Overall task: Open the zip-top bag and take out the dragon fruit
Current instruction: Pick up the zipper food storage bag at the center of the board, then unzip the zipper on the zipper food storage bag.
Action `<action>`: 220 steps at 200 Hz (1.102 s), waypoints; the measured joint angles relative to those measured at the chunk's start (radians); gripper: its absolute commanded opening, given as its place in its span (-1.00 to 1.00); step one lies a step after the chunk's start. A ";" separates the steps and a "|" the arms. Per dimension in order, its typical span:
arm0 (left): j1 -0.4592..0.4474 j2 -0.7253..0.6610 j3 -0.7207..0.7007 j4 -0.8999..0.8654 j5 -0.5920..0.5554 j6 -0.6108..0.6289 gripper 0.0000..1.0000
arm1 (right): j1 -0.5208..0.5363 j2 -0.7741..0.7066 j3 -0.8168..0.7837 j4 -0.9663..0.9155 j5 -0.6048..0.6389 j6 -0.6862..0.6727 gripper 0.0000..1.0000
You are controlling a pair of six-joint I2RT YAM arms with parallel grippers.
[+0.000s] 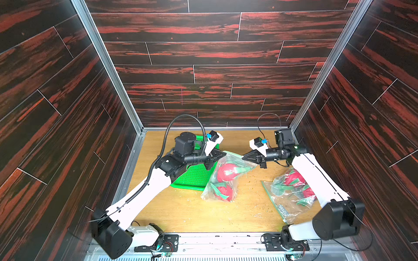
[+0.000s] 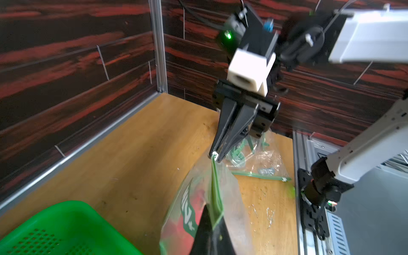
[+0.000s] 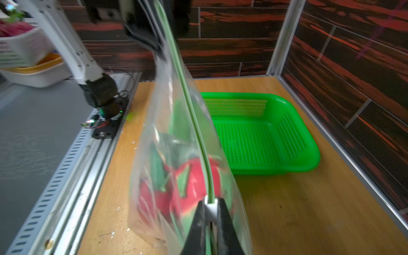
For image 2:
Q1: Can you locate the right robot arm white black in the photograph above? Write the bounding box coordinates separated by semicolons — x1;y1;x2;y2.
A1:
209;1;408;206

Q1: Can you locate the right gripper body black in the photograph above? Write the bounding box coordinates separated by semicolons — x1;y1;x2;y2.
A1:
212;79;280;138

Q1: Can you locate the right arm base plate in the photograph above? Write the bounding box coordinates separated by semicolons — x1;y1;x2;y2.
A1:
297;169;330;241

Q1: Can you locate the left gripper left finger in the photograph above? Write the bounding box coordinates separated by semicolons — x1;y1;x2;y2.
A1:
189;206;216;255

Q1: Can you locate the green perforated plastic tray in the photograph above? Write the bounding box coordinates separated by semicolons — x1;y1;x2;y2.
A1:
1;201;141;255

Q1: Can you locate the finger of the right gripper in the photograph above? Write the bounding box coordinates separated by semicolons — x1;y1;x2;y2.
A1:
209;98;237;158
218;104;259;163

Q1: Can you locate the clear zip-top bag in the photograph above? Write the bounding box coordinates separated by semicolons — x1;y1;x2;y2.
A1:
159;153;255;255
223;131;291;182

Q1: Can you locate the aluminium front rail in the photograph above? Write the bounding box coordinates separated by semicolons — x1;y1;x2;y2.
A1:
293;132;350;255

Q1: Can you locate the red dragon fruit toy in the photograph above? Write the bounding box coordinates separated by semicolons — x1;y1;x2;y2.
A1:
163;183;206;242

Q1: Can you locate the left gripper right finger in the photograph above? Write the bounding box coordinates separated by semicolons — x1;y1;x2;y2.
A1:
213;220;236;255

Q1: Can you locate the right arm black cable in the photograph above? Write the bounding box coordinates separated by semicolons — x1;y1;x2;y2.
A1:
176;0;230;31

